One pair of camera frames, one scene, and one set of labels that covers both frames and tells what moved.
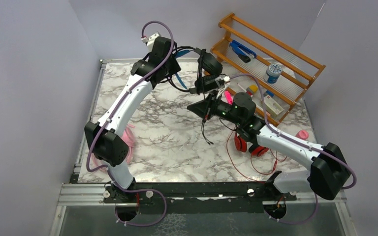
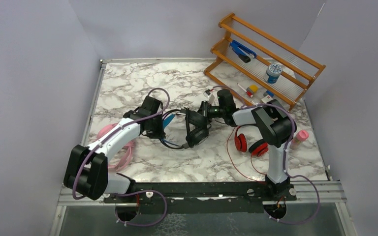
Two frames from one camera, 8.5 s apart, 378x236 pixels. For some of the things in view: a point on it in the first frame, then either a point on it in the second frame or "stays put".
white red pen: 241,87 stays put
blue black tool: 243,56 stays put
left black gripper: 173,68 -> 160,133
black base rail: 197,198 stays put
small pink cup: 303,134 stays put
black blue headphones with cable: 199,72 -> 198,127
